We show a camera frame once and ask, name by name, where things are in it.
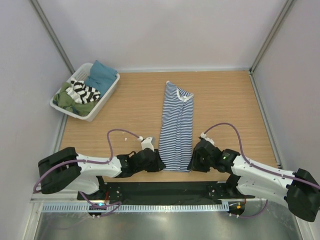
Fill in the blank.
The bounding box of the olive green garment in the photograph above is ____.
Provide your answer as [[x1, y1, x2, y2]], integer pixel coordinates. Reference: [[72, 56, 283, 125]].
[[52, 82, 97, 117]]

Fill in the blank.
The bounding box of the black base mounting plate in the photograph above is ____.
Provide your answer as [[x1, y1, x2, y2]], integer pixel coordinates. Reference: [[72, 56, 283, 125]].
[[85, 181, 253, 203]]

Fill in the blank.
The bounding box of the black white striped garment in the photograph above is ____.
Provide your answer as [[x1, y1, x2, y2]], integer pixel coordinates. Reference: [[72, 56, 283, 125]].
[[65, 77, 101, 104]]

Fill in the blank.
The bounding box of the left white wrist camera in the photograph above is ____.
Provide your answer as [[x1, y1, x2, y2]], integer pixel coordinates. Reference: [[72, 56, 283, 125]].
[[137, 136, 156, 152]]

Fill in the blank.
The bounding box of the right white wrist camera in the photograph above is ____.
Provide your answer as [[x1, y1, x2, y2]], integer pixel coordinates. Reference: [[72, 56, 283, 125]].
[[200, 132, 215, 146]]

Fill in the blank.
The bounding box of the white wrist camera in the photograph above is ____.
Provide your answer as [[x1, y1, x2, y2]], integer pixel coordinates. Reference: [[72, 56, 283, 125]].
[[137, 136, 156, 152], [200, 132, 215, 146]]

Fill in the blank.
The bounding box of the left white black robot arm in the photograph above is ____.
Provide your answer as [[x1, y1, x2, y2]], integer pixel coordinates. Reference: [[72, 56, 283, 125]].
[[33, 147, 166, 200]]

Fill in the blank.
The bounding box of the blue white striped tank top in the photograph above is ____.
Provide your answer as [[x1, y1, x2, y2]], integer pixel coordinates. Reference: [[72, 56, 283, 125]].
[[158, 81, 194, 172]]

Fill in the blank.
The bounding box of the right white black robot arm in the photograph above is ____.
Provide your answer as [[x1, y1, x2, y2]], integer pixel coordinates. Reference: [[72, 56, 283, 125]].
[[187, 138, 320, 222]]

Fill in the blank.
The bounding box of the white slotted cable duct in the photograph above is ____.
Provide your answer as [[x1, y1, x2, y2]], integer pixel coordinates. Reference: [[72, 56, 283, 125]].
[[41, 201, 229, 214]]

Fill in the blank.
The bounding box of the teal folded cloth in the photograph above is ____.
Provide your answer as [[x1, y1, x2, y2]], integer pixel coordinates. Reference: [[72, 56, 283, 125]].
[[84, 60, 118, 97]]

